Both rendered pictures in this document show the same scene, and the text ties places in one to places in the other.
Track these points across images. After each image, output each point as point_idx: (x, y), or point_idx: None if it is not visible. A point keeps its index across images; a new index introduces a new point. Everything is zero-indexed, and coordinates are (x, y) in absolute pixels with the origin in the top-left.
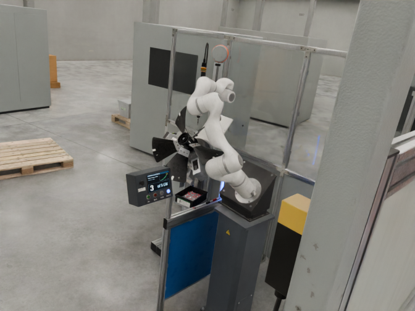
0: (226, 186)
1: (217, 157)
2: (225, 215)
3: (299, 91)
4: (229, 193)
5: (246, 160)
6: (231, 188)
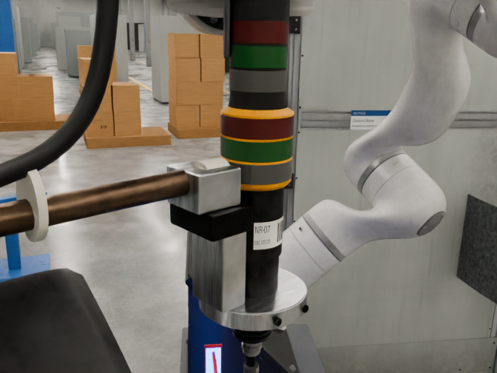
0: (279, 359)
1: (416, 167)
2: (322, 371)
3: None
4: (286, 351)
5: (189, 269)
6: (274, 340)
